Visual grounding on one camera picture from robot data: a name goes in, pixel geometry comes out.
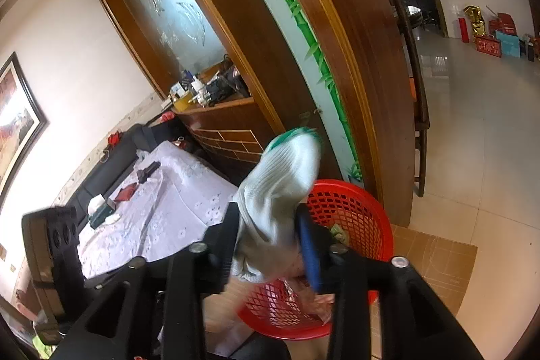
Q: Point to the bamboo painted glass panel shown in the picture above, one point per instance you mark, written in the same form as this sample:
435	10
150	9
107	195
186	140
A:
295	27

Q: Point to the red cloth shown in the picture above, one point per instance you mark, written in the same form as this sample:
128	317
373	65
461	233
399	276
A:
114	138

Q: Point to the red cylinder canister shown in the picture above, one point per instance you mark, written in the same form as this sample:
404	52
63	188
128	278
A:
464	30

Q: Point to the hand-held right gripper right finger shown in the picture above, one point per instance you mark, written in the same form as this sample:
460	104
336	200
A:
312	254

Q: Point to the framed horse painting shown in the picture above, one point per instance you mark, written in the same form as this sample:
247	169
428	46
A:
17	124

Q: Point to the green plush cloth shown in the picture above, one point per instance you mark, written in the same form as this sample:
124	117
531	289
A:
339	234

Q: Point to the black leather sofa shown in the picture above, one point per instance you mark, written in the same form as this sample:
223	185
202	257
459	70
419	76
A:
109	166

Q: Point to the wooden sideboard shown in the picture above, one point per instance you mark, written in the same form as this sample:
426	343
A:
228	124

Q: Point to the red gift bag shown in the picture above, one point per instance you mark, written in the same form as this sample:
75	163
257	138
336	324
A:
504	21

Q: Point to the red plastic basket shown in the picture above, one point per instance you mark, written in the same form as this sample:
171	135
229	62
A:
358	212

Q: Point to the brown armchair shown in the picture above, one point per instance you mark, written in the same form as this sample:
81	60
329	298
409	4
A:
36	254

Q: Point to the red pouch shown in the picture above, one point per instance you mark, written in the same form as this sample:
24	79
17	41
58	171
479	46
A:
127	193

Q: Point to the white crumpled tissue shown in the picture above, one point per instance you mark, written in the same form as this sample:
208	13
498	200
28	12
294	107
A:
112	218

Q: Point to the red gift box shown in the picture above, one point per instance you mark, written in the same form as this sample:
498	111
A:
488	47

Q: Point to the black shopping bag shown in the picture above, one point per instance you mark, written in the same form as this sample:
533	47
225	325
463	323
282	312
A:
162	132

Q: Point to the wooden arched partition frame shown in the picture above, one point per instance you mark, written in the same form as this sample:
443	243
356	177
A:
358	48

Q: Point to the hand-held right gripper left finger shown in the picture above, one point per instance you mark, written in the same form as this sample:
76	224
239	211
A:
223	242

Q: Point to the teal gift bag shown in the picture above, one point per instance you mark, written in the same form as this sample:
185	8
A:
508	43

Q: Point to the white squeeze bottle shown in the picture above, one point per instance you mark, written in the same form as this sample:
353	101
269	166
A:
198	90

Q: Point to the green tissue box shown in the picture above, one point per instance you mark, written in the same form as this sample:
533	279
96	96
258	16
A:
101	216

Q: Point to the dark round table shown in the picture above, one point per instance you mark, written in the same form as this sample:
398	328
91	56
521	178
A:
415	16

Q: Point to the brown cardboard sheet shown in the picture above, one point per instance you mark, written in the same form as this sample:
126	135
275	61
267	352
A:
434	267

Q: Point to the dark wooden chair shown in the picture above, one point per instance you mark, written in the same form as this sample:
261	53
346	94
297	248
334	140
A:
417	107

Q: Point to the gold gift bag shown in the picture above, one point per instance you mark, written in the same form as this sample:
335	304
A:
476	20

